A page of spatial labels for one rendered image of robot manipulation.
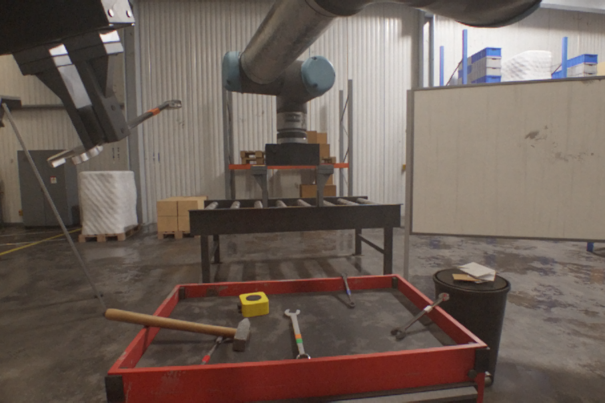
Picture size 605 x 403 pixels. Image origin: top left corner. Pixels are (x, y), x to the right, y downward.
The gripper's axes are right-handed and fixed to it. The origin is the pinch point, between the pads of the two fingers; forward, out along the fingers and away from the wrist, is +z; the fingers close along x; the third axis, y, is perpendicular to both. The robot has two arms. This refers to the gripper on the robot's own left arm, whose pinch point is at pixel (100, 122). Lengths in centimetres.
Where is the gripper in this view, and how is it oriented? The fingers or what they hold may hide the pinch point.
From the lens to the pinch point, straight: 40.4
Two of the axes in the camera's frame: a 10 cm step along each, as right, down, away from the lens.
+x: -9.8, 1.3, 1.2
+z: 1.7, 8.7, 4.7
